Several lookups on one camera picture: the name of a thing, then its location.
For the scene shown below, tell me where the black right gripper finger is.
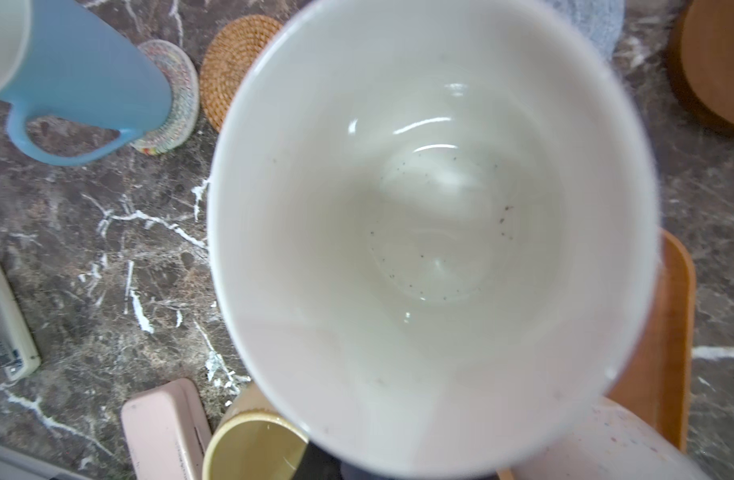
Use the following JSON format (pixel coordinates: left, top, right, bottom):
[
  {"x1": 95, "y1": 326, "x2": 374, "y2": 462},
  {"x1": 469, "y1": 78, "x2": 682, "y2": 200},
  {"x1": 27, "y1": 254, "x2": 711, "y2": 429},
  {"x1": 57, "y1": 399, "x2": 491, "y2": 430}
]
[{"x1": 291, "y1": 442, "x2": 343, "y2": 480}]

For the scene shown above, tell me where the lilac mug white inside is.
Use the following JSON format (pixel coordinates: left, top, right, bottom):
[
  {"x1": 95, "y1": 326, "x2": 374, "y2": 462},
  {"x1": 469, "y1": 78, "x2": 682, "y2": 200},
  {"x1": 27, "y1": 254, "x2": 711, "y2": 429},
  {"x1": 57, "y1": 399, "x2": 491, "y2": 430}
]
[{"x1": 207, "y1": 1, "x2": 660, "y2": 479}]

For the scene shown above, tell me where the multicolour woven cloth coaster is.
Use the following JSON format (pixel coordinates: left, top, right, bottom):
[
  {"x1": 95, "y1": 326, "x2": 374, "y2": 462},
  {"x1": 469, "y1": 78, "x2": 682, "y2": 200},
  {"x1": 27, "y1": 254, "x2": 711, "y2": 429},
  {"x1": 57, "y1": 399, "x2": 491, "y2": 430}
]
[{"x1": 131, "y1": 39, "x2": 200, "y2": 155}]

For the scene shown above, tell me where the woven rattan coaster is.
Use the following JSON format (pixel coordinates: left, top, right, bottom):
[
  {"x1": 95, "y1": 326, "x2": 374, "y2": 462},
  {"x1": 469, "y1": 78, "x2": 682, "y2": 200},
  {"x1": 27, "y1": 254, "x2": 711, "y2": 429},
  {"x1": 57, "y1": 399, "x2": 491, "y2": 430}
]
[{"x1": 199, "y1": 15, "x2": 283, "y2": 131}]

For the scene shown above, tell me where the light blue mug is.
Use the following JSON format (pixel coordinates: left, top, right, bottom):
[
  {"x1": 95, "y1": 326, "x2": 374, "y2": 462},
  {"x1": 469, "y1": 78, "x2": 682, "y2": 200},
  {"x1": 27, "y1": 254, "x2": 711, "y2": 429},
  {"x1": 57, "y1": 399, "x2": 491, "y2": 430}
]
[{"x1": 0, "y1": 1, "x2": 172, "y2": 166}]

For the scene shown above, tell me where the grey-blue felt coaster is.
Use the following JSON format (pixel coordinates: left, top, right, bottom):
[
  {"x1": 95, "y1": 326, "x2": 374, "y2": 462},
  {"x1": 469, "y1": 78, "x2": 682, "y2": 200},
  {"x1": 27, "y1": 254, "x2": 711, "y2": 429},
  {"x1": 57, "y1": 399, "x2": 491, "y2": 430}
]
[{"x1": 544, "y1": 0, "x2": 625, "y2": 60}]

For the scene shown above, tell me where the olive beige glazed mug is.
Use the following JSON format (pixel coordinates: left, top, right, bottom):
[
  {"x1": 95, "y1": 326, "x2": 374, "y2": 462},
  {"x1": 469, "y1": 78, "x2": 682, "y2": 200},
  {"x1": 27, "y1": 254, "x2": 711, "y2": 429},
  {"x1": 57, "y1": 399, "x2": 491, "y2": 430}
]
[{"x1": 202, "y1": 382, "x2": 309, "y2": 480}]

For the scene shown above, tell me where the pink eyeglass case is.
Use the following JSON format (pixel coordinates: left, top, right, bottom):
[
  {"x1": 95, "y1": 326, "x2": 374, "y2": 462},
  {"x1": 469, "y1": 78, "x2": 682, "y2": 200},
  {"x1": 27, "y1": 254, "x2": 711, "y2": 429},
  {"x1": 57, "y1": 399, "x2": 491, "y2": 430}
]
[{"x1": 121, "y1": 378, "x2": 212, "y2": 479}]

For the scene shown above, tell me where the white speckled mug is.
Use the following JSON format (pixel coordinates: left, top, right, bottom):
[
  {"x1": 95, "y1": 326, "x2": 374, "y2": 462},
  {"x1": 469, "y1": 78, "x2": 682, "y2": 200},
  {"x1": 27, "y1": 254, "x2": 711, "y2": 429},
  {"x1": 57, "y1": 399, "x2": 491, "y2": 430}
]
[{"x1": 511, "y1": 398, "x2": 709, "y2": 480}]

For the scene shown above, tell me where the small grey white device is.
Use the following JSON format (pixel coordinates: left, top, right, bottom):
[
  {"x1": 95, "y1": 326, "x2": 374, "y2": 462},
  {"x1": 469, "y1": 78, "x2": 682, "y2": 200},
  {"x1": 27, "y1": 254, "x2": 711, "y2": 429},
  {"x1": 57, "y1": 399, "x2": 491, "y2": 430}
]
[{"x1": 0, "y1": 265, "x2": 41, "y2": 382}]

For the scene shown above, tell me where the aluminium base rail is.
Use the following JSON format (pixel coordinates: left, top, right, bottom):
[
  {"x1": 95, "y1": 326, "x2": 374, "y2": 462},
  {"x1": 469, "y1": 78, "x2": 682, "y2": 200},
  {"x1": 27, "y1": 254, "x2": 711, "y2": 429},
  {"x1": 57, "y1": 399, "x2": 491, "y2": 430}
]
[{"x1": 0, "y1": 444, "x2": 90, "y2": 480}]

